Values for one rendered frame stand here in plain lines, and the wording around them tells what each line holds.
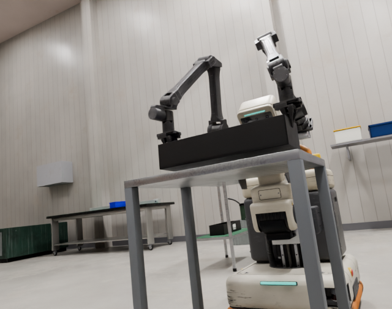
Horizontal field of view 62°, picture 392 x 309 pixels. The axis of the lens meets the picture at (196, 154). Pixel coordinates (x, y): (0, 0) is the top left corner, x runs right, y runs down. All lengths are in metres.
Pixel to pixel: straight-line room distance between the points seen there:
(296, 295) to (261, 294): 0.18
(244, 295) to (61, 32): 9.91
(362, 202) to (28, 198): 8.68
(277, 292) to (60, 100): 9.08
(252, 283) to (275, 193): 0.48
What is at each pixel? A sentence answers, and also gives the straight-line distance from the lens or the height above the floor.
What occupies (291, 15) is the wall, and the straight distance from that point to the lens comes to 7.34.
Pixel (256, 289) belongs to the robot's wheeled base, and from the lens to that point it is 1.85.
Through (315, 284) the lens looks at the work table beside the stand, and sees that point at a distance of 1.05.
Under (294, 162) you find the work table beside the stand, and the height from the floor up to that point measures 0.76.
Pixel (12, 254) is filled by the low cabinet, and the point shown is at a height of 0.16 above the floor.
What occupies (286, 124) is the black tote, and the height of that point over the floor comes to 0.92.
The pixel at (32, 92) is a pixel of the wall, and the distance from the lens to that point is 11.24.
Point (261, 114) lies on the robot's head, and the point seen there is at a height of 1.12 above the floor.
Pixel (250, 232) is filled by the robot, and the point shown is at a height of 0.48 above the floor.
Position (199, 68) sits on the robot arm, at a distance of 1.76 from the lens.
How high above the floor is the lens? 0.66
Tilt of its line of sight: 9 degrees up
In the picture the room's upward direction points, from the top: 6 degrees counter-clockwise
